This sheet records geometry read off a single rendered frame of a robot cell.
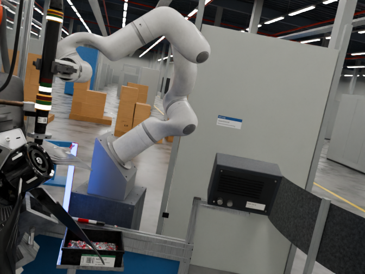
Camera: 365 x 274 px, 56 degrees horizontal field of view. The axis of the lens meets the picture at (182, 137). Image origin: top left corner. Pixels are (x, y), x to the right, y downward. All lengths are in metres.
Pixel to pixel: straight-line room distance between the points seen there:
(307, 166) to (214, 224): 0.91
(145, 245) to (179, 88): 0.68
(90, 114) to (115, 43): 9.08
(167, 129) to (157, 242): 0.50
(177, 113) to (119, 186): 0.42
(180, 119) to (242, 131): 1.36
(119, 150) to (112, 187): 0.18
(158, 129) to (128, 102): 6.96
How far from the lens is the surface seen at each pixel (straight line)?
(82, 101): 10.29
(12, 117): 1.11
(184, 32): 1.29
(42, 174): 0.99
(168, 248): 1.50
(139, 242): 1.50
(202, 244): 3.09
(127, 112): 8.56
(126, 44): 1.25
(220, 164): 1.33
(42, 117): 1.08
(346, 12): 7.80
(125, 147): 1.63
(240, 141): 2.85
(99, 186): 1.63
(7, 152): 1.00
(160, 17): 1.25
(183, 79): 1.44
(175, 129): 1.55
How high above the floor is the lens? 1.49
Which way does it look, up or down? 8 degrees down
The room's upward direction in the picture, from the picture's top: 11 degrees clockwise
